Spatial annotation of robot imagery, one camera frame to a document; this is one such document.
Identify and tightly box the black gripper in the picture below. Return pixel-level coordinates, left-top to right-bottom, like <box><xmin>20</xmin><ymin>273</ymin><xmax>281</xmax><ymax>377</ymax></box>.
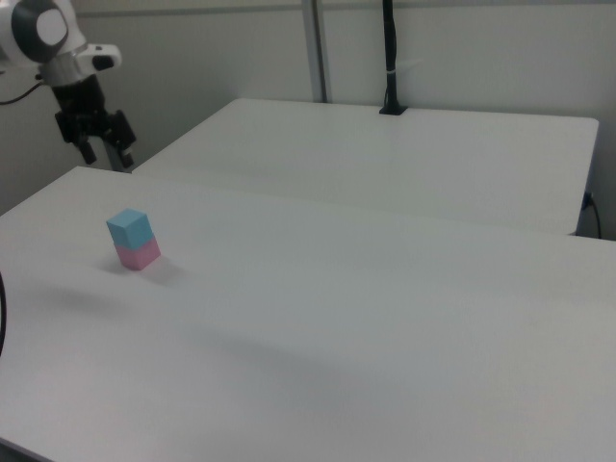
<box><xmin>50</xmin><ymin>76</ymin><xmax>139</xmax><ymax>168</ymax></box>

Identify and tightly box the blue cube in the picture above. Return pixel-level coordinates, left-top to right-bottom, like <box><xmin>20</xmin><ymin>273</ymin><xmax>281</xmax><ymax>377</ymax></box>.
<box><xmin>105</xmin><ymin>207</ymin><xmax>157</xmax><ymax>252</ymax></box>

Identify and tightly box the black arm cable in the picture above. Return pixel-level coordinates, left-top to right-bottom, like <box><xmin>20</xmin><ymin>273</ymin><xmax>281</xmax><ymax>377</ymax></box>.
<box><xmin>0</xmin><ymin>78</ymin><xmax>48</xmax><ymax>107</ymax></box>

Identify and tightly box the grey aluminium wall post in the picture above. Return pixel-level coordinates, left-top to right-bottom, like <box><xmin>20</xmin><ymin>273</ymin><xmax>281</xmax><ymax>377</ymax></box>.
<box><xmin>301</xmin><ymin>0</ymin><xmax>334</xmax><ymax>104</ymax></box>

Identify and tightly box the thick black cable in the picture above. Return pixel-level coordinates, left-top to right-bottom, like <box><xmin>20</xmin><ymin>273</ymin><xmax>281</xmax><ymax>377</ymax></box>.
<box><xmin>0</xmin><ymin>272</ymin><xmax>11</xmax><ymax>360</ymax></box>

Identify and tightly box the pink cube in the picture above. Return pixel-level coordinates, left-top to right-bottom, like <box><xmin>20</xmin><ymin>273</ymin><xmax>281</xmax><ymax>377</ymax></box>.
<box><xmin>113</xmin><ymin>237</ymin><xmax>163</xmax><ymax>272</ymax></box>

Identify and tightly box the black power cable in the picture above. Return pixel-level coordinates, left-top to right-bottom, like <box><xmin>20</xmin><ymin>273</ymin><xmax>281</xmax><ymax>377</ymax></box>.
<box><xmin>582</xmin><ymin>191</ymin><xmax>603</xmax><ymax>240</ymax></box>

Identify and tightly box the black pole with base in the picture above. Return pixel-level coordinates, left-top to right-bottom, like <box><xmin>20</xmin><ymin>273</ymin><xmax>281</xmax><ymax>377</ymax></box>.
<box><xmin>377</xmin><ymin>0</ymin><xmax>409</xmax><ymax>117</ymax></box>

